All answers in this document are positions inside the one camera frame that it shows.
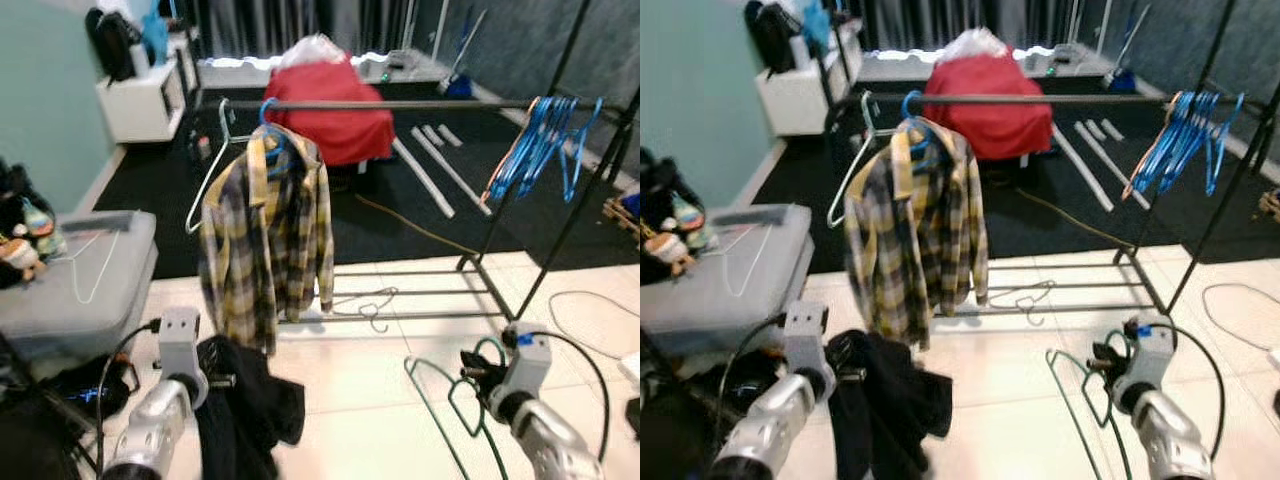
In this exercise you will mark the blue broom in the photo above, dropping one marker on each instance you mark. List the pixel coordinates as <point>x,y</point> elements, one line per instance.
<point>1120,80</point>
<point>458,85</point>

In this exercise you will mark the white window ledge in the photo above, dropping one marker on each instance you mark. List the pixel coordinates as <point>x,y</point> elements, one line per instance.
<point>900,66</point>

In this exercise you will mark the grey storage box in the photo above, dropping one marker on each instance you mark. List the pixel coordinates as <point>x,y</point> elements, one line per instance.
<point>720,300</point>
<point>70,300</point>

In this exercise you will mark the dark curtain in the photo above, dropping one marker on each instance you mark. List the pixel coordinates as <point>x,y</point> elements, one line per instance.
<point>960,22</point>
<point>300,25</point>

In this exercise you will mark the black metal clothes rack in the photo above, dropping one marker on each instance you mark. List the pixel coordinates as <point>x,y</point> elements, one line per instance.
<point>1080,98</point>
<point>420,103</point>

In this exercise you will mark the short white floor strip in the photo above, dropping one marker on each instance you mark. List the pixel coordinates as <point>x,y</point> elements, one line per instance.
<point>450,135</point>

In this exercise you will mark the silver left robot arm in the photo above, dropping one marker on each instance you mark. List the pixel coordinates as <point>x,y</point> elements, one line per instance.
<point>775,425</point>
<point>150,430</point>

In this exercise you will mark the long white floor strip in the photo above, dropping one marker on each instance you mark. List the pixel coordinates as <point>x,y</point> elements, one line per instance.
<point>1115,168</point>
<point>425,178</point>
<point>1085,170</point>
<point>455,175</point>

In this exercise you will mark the blue plastic hanger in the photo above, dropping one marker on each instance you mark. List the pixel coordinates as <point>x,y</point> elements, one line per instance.
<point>268,110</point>
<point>585,140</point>
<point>535,150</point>
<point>1180,145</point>
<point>910,103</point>
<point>1225,135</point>

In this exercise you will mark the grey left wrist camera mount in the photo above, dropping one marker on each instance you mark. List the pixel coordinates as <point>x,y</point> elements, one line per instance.
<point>805,335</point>
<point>180,335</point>

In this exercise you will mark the white plastic bag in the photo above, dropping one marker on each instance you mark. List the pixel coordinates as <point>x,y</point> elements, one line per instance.
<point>312,50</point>
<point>972,45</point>

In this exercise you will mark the yellow plaid shirt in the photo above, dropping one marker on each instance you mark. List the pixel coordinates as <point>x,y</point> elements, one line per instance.
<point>265,240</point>
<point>915,240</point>

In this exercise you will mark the black garment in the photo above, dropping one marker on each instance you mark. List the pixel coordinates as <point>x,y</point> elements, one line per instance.
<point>890,410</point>
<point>245,415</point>

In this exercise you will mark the white shelf unit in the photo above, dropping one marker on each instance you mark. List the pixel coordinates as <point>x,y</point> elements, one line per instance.
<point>135,105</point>
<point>790,100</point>

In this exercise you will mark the teal plastic hanger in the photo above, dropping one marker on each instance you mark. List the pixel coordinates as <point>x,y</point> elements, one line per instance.
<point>434,421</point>
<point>1072,420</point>

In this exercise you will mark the black backpack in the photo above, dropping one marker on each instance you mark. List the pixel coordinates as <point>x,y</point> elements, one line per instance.
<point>660,190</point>
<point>15,200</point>

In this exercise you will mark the black bag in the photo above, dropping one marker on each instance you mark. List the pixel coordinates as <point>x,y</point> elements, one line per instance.
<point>112,45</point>
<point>772,35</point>

